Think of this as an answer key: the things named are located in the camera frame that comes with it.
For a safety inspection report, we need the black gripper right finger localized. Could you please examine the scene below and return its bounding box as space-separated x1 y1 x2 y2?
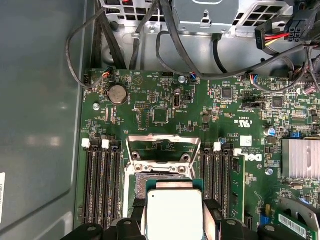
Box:
203 199 313 240

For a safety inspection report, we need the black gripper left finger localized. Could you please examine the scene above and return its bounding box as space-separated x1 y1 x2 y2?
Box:
59 198 148 240

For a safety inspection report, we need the CPU with silver top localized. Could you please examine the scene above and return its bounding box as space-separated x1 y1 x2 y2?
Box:
140 178 205 240

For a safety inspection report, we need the CPU socket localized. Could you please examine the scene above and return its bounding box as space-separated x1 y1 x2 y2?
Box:
123 161 202 240

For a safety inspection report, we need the green RAM stick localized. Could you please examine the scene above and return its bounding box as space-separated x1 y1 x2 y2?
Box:
230 153 248 224

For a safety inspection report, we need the silver finned heatsink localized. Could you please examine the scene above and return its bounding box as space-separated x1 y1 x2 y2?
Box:
281 138 320 180

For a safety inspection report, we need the green motherboard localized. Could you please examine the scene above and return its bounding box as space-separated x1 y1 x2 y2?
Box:
74 67 320 240

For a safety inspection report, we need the round coin cell battery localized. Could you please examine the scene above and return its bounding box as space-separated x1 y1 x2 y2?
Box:
105 84 129 106

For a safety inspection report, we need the black power connector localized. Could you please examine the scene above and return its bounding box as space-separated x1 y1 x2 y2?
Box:
287 6 320 44

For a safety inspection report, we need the silver metal drive cage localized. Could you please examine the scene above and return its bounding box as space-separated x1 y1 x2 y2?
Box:
99 0 296 39

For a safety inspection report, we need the black sleeved cable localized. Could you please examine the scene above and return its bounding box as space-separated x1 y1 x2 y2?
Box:
91 14 104 70
98 0 128 70

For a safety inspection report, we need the thick black cable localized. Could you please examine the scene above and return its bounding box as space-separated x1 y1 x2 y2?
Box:
155 29 320 79

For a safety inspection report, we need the thin black wire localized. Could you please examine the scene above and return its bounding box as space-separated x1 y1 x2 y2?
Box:
65 12 112 91

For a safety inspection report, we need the black connector with red wires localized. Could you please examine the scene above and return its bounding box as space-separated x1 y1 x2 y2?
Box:
254 18 292 51

